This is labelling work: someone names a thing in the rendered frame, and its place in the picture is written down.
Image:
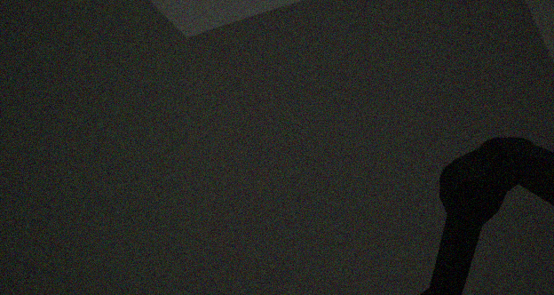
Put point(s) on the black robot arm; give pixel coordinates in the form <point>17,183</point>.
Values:
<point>472,189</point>

